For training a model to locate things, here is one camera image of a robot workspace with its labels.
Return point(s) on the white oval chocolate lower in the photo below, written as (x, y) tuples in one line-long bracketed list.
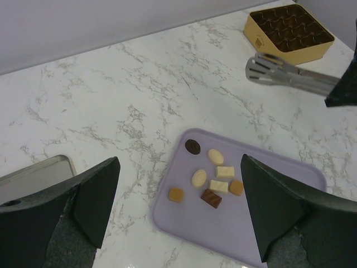
[(199, 178)]

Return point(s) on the white rectangular chocolate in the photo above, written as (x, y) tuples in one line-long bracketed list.
[(219, 186), (225, 172)]

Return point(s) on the lavender tray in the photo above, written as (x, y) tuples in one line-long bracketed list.
[(227, 230)]

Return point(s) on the gold chocolate box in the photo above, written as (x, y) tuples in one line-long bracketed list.
[(288, 32)]

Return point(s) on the white rectangular chocolate upper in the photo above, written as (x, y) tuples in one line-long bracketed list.
[(225, 172)]

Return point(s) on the brown rectangular chocolate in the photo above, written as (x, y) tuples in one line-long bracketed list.
[(211, 198)]

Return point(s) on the white oval chocolate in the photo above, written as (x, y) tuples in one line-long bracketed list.
[(216, 157), (199, 178)]

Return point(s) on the metal tongs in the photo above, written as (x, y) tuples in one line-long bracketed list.
[(268, 69)]

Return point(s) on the white rectangular chocolate lower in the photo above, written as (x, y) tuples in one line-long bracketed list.
[(219, 186)]

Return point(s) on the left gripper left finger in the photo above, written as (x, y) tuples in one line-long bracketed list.
[(63, 225)]

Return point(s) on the white oval chocolate upper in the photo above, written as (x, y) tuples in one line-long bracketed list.
[(216, 157)]

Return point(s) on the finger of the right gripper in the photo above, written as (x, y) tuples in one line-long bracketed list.
[(345, 92)]

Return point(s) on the caramel square chocolate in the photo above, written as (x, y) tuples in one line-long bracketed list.
[(176, 195), (236, 187)]

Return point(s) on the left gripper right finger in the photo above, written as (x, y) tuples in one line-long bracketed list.
[(296, 225)]

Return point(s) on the caramel square chocolate left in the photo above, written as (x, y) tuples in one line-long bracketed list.
[(176, 195)]

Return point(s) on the caramel square chocolate right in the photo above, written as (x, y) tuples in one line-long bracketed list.
[(236, 187)]

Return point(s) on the dark oval chocolate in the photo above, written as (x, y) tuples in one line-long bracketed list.
[(193, 147)]

